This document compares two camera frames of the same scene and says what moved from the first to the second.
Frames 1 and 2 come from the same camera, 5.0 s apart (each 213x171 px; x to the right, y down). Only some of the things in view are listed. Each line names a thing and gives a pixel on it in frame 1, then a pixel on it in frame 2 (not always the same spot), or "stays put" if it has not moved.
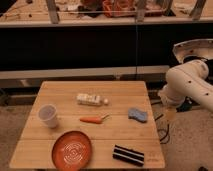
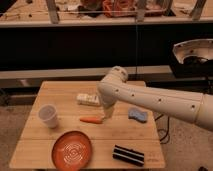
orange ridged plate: x=72 y=150 stays put
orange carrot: x=93 y=119 stays put
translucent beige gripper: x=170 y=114 → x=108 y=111
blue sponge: x=137 y=115 stays put
